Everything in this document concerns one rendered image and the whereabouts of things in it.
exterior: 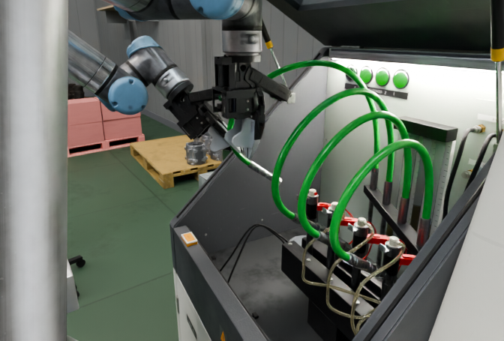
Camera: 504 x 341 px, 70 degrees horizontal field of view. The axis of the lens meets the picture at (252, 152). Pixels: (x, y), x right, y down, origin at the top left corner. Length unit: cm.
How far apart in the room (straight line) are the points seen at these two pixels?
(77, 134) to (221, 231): 413
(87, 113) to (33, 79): 490
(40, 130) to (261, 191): 99
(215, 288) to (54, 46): 70
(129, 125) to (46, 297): 510
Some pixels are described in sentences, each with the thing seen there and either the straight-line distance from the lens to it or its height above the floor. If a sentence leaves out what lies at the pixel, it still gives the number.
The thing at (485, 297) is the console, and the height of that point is 113.
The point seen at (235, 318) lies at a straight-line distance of 78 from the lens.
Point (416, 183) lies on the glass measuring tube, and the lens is 97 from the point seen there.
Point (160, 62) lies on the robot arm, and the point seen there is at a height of 143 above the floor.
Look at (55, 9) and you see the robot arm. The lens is 24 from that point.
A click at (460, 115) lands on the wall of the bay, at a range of 92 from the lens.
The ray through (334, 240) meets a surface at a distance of 59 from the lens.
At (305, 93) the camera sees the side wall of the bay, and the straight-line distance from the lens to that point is 117.
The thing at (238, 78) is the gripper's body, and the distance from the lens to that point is 70.
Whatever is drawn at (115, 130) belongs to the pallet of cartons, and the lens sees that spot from 528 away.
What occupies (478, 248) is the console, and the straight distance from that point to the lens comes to 63.
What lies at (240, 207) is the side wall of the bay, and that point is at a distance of 115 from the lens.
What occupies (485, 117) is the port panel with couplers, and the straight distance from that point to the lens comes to 88.
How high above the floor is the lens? 148
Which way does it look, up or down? 18 degrees down
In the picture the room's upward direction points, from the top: straight up
